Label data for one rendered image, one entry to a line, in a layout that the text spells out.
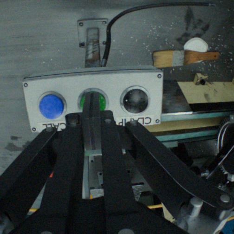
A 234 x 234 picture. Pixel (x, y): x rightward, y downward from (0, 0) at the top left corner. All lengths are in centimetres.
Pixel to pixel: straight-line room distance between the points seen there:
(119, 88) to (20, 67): 36
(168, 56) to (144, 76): 30
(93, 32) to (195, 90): 33
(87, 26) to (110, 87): 25
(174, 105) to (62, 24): 33
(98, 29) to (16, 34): 20
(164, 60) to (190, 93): 12
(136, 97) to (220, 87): 45
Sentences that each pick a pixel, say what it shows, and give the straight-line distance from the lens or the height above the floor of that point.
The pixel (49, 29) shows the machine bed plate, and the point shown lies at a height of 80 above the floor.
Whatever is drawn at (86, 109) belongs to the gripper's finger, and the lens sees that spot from 16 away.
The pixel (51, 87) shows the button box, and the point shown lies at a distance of 23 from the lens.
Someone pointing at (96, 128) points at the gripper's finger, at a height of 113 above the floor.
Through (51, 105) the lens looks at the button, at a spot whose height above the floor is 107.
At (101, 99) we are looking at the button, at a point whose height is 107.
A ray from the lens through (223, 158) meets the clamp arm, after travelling 58.
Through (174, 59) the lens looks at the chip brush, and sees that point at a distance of 53.
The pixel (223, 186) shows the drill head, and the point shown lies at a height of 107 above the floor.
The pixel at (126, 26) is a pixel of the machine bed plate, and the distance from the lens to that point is 47.
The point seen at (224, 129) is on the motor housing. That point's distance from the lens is 62.
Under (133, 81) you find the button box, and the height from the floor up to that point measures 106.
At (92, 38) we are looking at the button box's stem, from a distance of 40.
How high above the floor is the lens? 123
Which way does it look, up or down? 43 degrees down
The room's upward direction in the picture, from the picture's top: 172 degrees clockwise
